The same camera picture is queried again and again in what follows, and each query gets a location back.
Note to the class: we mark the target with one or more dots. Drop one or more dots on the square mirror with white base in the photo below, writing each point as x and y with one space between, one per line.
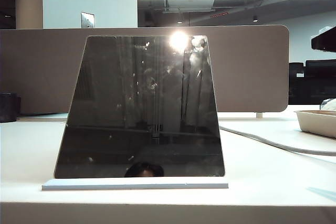
136 108

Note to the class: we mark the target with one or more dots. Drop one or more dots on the beige pulp tray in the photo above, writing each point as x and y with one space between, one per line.
315 124

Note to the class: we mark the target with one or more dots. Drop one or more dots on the black desk monitor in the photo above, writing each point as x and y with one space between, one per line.
321 68

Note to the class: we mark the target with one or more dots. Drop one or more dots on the black cup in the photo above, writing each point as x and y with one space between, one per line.
9 107

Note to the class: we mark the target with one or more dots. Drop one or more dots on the red ceiling sign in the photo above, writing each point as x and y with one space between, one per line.
219 15

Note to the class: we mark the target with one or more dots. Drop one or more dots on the brown desk partition panel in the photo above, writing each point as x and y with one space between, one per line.
246 72

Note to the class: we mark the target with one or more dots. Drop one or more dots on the white crumpled bag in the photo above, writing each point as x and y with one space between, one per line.
329 104

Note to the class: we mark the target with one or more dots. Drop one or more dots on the black slanted panel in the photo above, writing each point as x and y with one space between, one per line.
324 41

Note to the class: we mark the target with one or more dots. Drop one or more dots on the white partition support foot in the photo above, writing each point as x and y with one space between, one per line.
259 115

